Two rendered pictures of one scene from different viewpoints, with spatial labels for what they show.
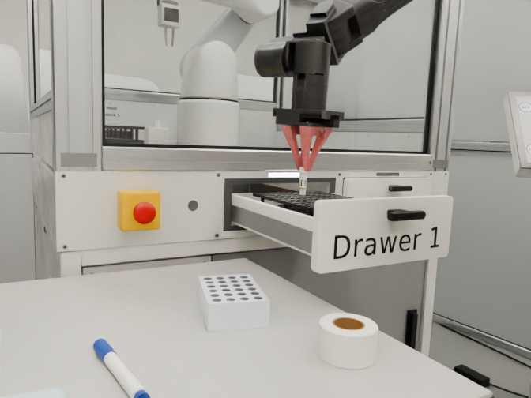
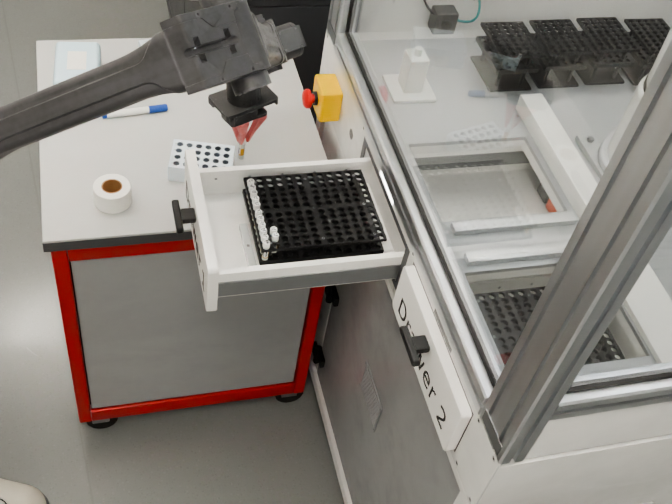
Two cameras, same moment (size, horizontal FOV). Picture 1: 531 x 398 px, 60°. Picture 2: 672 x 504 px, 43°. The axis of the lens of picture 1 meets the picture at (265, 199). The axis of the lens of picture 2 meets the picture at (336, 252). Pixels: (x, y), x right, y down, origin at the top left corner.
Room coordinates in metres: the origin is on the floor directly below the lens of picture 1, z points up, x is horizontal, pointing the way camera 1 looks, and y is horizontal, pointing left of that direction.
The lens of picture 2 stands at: (1.09, -1.15, 1.96)
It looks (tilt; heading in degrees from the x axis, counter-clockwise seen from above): 48 degrees down; 97
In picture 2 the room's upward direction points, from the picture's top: 12 degrees clockwise
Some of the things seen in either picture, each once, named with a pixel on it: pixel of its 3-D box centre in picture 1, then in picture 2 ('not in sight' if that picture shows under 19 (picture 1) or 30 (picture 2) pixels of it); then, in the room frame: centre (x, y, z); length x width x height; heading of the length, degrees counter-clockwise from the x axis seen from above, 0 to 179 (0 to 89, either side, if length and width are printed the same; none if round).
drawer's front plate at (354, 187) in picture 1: (388, 199); (428, 354); (1.17, -0.32, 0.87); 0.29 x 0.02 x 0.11; 120
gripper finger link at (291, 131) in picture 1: (309, 143); (239, 122); (0.75, -0.07, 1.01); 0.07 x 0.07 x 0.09; 51
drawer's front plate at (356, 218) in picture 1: (387, 230); (200, 227); (0.74, -0.20, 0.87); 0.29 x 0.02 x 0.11; 120
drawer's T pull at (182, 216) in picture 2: (401, 214); (184, 215); (0.71, -0.22, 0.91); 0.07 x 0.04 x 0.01; 120
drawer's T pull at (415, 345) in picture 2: (397, 188); (416, 344); (1.15, -0.33, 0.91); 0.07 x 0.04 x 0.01; 120
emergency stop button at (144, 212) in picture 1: (144, 212); (309, 98); (0.81, 0.22, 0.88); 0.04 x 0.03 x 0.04; 120
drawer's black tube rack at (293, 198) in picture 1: (316, 214); (311, 219); (0.91, -0.10, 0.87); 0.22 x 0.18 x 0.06; 30
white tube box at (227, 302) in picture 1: (231, 299); (201, 162); (0.64, 0.04, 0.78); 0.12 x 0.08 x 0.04; 15
